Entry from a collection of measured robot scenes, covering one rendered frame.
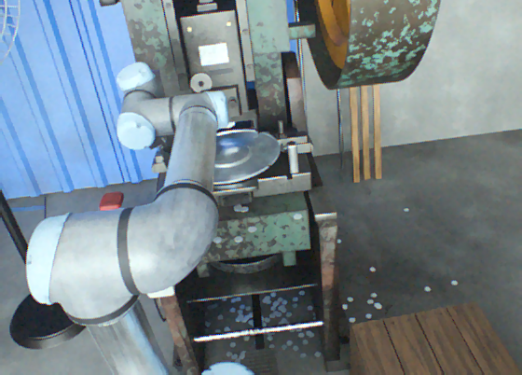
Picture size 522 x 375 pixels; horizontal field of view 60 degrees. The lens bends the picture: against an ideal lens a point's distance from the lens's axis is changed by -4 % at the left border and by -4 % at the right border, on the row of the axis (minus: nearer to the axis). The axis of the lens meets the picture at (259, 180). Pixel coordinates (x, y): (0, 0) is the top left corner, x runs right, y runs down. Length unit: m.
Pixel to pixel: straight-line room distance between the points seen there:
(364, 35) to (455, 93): 1.98
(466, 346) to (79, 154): 2.24
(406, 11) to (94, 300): 0.76
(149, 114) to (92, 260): 0.41
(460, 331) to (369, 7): 0.90
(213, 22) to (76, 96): 1.56
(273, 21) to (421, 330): 0.91
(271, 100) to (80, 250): 1.10
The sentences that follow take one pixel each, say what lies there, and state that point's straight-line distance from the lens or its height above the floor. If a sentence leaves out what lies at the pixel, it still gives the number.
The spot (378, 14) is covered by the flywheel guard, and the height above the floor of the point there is 1.19.
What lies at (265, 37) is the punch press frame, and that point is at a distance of 1.21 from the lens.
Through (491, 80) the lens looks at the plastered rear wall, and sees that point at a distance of 3.03.
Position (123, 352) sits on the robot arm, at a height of 0.87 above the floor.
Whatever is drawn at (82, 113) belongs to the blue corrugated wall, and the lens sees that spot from 2.73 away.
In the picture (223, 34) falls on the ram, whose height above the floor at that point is 1.11.
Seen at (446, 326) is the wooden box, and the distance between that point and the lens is 1.43.
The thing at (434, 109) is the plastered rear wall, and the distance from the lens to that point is 2.94.
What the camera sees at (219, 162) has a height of 0.79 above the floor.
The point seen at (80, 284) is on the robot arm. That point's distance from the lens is 0.63.
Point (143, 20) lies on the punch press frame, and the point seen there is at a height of 1.19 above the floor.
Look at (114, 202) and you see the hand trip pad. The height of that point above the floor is 0.76.
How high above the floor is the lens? 1.43
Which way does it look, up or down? 32 degrees down
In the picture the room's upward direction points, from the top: 8 degrees counter-clockwise
